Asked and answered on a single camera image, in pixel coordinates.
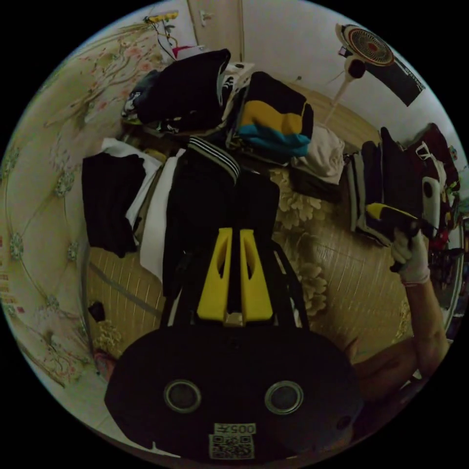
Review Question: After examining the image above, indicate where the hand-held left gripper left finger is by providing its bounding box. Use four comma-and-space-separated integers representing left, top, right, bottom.
197, 227, 234, 323

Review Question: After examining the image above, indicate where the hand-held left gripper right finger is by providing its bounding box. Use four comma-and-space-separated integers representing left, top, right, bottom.
239, 229, 274, 323

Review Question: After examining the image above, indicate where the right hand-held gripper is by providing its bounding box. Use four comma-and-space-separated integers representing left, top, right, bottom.
366, 203, 438, 274

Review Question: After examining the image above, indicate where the black polo shirt striped collar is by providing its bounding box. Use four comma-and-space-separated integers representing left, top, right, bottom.
162, 137, 281, 298

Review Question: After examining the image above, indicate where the person's right forearm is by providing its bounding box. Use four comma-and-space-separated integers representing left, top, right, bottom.
401, 278, 452, 382

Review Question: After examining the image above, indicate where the person's right hand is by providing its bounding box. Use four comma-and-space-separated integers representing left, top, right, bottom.
389, 227, 431, 286

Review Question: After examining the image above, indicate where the pile of clothes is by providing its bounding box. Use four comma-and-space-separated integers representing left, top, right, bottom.
82, 138, 186, 283
347, 123, 463, 247
122, 48, 346, 203

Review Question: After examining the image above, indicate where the bed with woven mat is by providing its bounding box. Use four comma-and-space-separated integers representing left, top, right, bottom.
84, 80, 456, 369

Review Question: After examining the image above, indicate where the small black object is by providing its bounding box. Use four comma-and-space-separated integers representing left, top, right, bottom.
87, 301, 107, 323

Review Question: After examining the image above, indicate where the person's body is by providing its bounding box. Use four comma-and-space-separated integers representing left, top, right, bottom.
343, 335, 446, 452

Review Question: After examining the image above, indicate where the white standing fan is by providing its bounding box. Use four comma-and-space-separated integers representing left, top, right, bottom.
324, 23, 428, 127

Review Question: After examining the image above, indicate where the tufted floral headboard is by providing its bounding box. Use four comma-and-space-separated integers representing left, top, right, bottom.
0, 21, 173, 389

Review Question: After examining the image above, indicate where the beige cupboard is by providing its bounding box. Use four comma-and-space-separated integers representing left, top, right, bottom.
186, 0, 245, 64

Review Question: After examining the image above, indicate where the yellow power strip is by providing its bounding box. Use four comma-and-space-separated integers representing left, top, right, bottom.
144, 11, 180, 25

